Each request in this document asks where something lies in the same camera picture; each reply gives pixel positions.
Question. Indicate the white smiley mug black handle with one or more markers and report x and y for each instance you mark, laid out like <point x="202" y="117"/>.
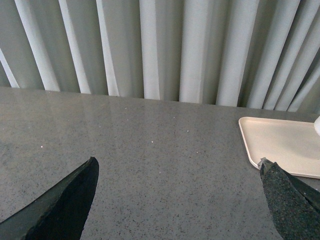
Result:
<point x="317" y="125"/>

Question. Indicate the beige rectangular plastic tray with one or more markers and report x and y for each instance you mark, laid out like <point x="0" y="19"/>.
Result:
<point x="293" y="145"/>

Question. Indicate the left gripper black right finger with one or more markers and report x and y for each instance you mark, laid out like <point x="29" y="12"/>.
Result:
<point x="293" y="204"/>

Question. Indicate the grey-white pleated curtain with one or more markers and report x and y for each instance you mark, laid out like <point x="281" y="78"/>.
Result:
<point x="260" y="54"/>

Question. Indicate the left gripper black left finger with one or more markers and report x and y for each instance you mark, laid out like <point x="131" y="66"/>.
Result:
<point x="58" y="214"/>

